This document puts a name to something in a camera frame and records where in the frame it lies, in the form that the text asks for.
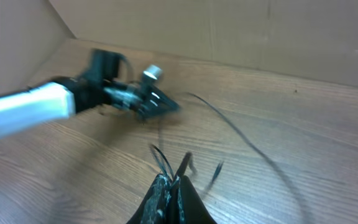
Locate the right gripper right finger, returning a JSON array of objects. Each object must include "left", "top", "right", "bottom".
[{"left": 178, "top": 175, "right": 217, "bottom": 224}]

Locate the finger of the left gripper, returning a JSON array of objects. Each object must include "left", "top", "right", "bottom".
[{"left": 137, "top": 86, "right": 180, "bottom": 120}]

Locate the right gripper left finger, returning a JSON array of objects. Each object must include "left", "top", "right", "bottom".
[{"left": 127, "top": 174, "right": 170, "bottom": 224}]

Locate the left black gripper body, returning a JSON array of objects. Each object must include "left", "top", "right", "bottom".
[{"left": 104, "top": 83, "right": 148, "bottom": 113}]

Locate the black USB cable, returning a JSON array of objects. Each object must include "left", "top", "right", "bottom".
[
  {"left": 186, "top": 91, "right": 313, "bottom": 224},
  {"left": 149, "top": 124, "right": 225, "bottom": 200}
]

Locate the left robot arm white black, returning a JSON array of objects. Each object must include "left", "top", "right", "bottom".
[{"left": 0, "top": 49, "right": 180, "bottom": 139}]

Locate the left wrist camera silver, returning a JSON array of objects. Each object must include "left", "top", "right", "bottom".
[{"left": 141, "top": 65, "right": 163, "bottom": 85}]

